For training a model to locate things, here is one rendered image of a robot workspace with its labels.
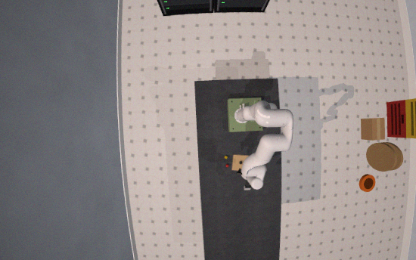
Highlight tan flat mat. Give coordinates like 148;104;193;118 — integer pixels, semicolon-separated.
232;154;248;171

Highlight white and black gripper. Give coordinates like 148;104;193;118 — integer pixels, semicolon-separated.
237;169;247;180

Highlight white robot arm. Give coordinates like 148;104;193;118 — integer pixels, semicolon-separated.
234;101;293;190

